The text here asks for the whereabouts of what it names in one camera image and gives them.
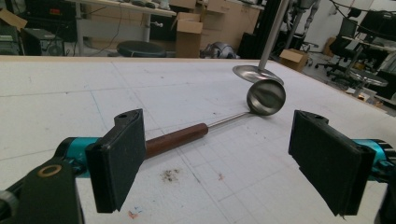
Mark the silver bag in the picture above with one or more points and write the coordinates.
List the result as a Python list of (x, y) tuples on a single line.
[(219, 50)]

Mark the dark monitor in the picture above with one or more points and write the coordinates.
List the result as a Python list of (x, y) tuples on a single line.
[(378, 25)]

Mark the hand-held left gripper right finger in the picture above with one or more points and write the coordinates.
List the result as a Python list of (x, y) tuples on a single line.
[(330, 161)]

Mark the black computer case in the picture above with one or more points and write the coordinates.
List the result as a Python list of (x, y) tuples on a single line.
[(42, 42)]

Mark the stack of large cardboard boxes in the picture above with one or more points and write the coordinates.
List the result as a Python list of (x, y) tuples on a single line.
[(230, 21)]

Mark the white desk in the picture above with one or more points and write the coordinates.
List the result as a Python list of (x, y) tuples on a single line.
[(130, 7)]

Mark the black round stool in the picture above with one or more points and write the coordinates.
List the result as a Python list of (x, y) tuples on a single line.
[(140, 49)]

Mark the open tall cardboard box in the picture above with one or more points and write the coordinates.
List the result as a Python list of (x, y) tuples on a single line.
[(188, 40)]

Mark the metal stand with round base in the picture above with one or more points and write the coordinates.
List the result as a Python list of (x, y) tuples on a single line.
[(270, 34), (369, 78)]

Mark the black column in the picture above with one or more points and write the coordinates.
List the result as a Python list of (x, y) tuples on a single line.
[(253, 40)]

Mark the flat cardboard piece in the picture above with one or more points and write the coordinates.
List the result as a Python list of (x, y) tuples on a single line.
[(11, 18)]

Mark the black office chair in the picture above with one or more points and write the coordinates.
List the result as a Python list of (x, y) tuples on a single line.
[(341, 46)]

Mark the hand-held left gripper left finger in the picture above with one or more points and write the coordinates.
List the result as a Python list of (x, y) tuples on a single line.
[(118, 161)]

